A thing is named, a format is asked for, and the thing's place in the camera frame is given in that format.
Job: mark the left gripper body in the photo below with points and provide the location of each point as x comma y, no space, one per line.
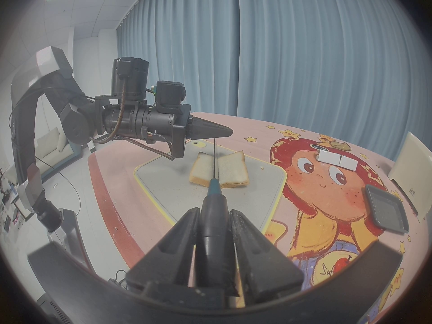
158,123

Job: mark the cutting board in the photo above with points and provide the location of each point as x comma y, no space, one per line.
162,181

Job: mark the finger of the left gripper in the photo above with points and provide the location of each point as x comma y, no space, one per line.
202,134
206,124

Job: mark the dark grey tray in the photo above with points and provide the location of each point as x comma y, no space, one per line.
388,211

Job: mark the half slice of bread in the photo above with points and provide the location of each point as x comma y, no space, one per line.
202,169
233,170

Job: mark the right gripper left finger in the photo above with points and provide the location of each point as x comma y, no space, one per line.
168,255

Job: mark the cream toaster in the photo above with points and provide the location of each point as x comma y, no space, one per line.
413,167

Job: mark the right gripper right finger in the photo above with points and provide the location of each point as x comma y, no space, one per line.
260,265

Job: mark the white sofa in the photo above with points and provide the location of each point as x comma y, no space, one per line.
50,145

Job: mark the blue curtain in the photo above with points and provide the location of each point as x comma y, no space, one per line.
330,62
189,52

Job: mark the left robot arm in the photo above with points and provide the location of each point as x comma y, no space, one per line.
72,123

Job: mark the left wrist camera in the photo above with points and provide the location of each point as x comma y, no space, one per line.
170,93

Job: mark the white knife rest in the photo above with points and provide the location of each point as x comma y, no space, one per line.
337,160

